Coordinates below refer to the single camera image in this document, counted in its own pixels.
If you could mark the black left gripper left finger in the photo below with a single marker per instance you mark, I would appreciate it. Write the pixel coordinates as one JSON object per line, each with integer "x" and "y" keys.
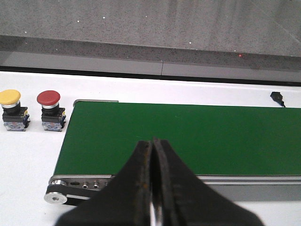
{"x": 125, "y": 201}

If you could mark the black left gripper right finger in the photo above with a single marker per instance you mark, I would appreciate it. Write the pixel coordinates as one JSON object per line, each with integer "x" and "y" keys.
{"x": 188, "y": 201}

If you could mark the green conveyor belt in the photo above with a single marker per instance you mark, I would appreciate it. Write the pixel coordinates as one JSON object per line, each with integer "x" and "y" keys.
{"x": 211, "y": 140}

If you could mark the conveyor end roller pulley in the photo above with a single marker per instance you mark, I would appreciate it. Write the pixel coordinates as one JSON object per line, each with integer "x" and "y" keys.
{"x": 54, "y": 197}

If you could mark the red push button far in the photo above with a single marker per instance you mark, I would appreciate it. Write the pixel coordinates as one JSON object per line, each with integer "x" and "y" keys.
{"x": 52, "y": 115}

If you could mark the yellow push button far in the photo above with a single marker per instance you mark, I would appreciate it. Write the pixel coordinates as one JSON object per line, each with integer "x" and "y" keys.
{"x": 15, "y": 117}

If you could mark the grey stone counter slab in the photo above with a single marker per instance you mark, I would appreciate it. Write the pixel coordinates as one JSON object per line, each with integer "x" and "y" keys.
{"x": 247, "y": 33}

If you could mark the aluminium conveyor frame rail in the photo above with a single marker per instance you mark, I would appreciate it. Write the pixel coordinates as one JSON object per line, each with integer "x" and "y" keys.
{"x": 235, "y": 188}

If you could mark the black sensor with cable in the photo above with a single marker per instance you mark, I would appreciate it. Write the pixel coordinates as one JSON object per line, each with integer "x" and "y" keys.
{"x": 278, "y": 98}

